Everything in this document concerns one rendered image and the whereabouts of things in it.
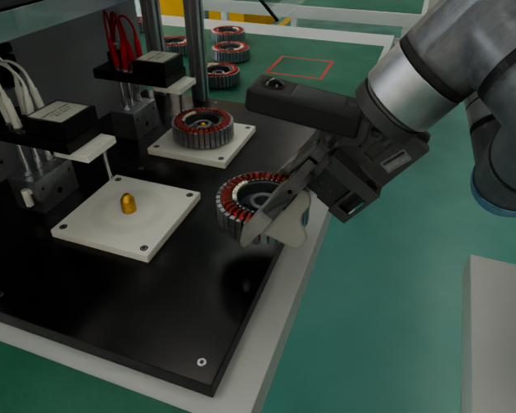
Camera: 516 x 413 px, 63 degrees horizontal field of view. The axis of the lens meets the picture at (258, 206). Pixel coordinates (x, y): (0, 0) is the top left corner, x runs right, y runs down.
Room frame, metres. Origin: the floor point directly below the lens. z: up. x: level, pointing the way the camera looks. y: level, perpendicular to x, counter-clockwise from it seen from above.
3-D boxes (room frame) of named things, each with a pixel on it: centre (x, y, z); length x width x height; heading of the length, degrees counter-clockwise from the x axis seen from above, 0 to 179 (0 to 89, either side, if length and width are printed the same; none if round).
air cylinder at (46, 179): (0.53, 0.32, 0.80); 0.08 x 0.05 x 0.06; 160
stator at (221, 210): (0.42, -0.01, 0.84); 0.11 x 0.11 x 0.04
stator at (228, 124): (0.71, 0.10, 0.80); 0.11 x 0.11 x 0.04
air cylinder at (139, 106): (0.76, 0.24, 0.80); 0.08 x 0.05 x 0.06; 160
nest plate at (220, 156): (0.71, 0.10, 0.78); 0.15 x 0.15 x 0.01; 70
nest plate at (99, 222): (0.48, 0.18, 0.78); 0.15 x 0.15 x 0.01; 70
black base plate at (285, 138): (0.60, 0.16, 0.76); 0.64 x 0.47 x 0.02; 160
